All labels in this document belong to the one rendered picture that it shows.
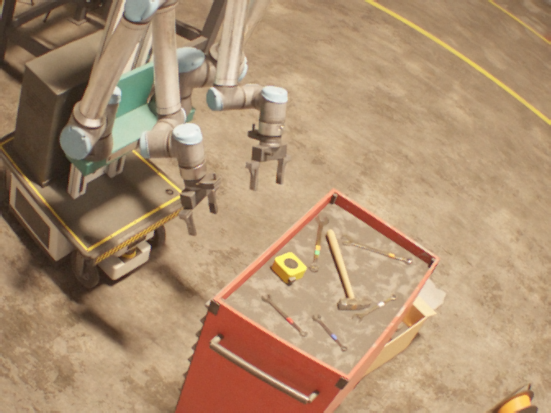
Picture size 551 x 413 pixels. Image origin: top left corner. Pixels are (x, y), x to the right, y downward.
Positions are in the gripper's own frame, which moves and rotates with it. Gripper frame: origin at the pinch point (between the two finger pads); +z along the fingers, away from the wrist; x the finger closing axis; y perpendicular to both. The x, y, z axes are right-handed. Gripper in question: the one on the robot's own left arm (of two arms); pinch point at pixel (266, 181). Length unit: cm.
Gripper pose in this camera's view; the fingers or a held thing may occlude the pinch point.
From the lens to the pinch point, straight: 305.7
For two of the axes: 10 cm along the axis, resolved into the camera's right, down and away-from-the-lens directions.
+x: 6.7, -1.7, 7.2
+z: -0.8, 9.5, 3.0
